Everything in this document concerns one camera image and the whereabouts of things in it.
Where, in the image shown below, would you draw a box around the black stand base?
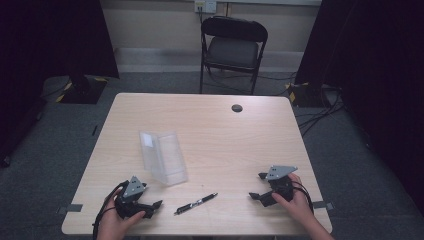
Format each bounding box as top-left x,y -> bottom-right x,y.
59,74 -> 108,105
287,82 -> 332,109

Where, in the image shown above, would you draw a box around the grey tape strip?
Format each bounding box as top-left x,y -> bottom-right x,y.
56,203 -> 84,215
312,200 -> 335,211

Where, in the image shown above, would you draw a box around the person's right hand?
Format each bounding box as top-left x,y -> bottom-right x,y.
271,172 -> 316,228

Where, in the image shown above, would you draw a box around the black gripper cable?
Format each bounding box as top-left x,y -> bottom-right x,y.
92,180 -> 130,240
290,180 -> 315,214

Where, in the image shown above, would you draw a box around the dark curtain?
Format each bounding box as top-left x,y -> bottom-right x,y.
294,0 -> 424,216

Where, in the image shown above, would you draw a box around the black pen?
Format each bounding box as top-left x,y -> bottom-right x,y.
173,191 -> 219,216

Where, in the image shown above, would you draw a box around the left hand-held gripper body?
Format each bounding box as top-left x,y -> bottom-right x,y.
114,175 -> 155,220

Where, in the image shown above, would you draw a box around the person's left hand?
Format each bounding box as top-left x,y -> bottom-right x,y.
96,190 -> 147,240

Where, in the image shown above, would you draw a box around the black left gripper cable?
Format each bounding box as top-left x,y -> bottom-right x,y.
92,180 -> 130,240

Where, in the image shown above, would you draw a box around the clear plastic box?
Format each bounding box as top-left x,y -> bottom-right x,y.
138,129 -> 190,187

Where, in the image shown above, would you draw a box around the black floor cables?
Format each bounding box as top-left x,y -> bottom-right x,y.
295,84 -> 348,138

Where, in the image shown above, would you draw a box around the black folding chair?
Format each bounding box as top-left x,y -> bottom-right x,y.
199,15 -> 270,96

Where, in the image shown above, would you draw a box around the white wall socket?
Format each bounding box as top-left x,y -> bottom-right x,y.
194,0 -> 218,15

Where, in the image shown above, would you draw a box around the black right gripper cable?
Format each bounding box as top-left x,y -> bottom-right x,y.
290,180 -> 315,214

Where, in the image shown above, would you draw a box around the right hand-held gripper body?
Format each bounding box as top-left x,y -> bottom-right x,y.
265,164 -> 299,205

